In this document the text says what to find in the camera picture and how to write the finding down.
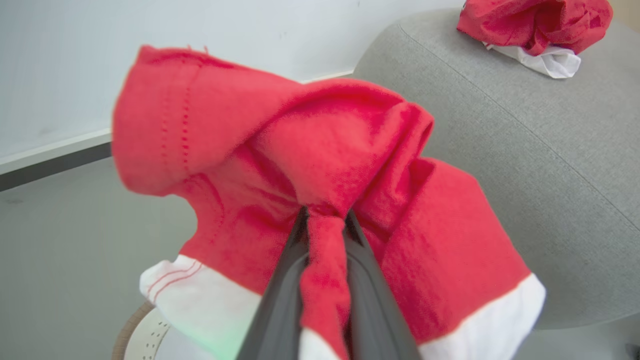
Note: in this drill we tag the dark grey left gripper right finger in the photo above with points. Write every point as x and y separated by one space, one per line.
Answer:
375 320

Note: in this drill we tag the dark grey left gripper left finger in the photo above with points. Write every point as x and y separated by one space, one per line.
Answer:
277 310

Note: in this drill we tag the red shorts with white hem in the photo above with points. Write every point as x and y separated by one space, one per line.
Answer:
300 150

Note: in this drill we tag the red jersey with number 23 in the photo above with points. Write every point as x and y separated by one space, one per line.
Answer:
530 22

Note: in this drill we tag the white plastic laundry basket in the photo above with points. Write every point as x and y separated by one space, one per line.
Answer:
145 340

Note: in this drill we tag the grey fabric sofa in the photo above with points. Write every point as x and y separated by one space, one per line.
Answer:
550 175

